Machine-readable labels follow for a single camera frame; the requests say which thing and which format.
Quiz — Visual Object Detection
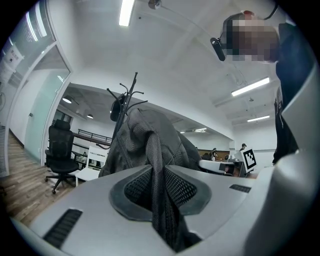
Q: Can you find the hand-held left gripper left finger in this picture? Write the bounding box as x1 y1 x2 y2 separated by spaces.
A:
11 164 176 256

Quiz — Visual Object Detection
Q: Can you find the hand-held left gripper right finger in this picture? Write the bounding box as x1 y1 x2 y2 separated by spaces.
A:
163 149 317 256

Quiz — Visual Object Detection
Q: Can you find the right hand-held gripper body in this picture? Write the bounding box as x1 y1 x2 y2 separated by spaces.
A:
219 148 258 178

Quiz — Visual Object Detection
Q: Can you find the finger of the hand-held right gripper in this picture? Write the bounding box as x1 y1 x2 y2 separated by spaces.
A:
198 159 235 173

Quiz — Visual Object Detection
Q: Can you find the black backpack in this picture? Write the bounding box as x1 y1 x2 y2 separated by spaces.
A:
98 107 203 253

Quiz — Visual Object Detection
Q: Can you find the black coat rack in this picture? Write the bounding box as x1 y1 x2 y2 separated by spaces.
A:
106 71 149 151

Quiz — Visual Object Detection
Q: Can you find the long ceiling light tube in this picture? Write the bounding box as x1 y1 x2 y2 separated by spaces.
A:
246 114 271 123
231 76 271 97
118 0 136 27

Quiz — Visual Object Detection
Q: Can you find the white wooden chair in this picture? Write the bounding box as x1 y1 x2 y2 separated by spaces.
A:
74 145 110 187

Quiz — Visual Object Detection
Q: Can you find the black mesh office chair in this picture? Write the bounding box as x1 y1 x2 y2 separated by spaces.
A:
44 119 80 195

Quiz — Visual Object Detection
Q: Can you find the black railing with wooden handrail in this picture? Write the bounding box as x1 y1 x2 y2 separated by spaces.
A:
72 128 113 151

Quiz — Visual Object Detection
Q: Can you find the person's black-clothed torso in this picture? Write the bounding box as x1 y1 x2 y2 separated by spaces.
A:
272 22 315 165

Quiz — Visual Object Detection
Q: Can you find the dark hanging bag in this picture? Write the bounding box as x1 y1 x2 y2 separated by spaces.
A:
109 93 126 122

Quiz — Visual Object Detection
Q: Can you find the person's head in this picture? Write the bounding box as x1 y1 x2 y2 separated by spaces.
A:
219 9 281 63

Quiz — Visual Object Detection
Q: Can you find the white paper sign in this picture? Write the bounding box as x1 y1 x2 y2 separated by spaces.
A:
4 48 25 64

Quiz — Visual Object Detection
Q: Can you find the black head camera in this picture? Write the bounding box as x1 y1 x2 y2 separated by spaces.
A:
209 37 227 62

